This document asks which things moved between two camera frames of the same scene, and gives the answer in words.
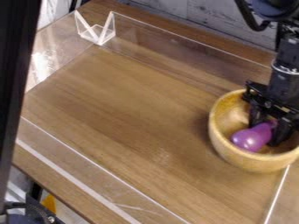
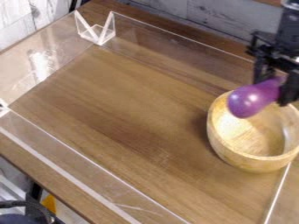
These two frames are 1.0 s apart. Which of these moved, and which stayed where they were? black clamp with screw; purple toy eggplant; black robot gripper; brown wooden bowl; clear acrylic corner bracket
Moved: black robot gripper; purple toy eggplant
Stayed: clear acrylic corner bracket; brown wooden bowl; black clamp with screw
